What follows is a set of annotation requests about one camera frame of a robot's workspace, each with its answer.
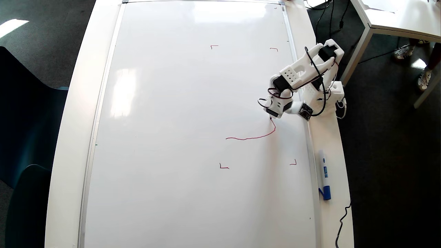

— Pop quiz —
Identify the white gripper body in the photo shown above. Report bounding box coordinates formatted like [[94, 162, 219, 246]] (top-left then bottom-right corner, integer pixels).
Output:
[[265, 96, 294, 118]]

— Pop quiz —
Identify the large whiteboard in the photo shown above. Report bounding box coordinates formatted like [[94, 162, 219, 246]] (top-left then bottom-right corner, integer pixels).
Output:
[[78, 0, 323, 248]]

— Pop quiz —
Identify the white blue board marker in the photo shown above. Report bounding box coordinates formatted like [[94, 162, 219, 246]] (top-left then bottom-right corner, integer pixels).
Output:
[[318, 149, 332, 201]]

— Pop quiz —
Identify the person wearing white sneakers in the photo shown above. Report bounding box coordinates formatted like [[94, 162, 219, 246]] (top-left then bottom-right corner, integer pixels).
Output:
[[394, 39, 441, 91]]

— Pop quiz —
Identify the white side table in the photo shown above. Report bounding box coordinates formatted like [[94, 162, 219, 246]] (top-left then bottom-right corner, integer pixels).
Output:
[[339, 0, 441, 109]]

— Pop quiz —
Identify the dark teal chair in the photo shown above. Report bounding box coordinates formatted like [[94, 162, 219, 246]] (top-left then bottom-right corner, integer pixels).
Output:
[[5, 164, 53, 248], [0, 46, 69, 189]]

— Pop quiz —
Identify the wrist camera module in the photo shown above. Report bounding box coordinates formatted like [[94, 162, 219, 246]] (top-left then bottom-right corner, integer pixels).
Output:
[[298, 103, 315, 121]]

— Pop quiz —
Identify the black camera cable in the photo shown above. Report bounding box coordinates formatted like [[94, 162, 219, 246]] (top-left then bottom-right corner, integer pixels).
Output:
[[304, 0, 335, 117]]

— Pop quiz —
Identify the white base cable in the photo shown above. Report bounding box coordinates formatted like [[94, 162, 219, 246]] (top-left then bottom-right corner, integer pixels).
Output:
[[335, 97, 347, 120]]

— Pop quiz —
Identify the black cable with plug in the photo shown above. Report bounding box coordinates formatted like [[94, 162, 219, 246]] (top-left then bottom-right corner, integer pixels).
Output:
[[339, 0, 350, 30]]

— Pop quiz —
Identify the black cable on table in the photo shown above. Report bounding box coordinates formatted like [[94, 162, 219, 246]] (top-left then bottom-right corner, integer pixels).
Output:
[[335, 201, 352, 248]]

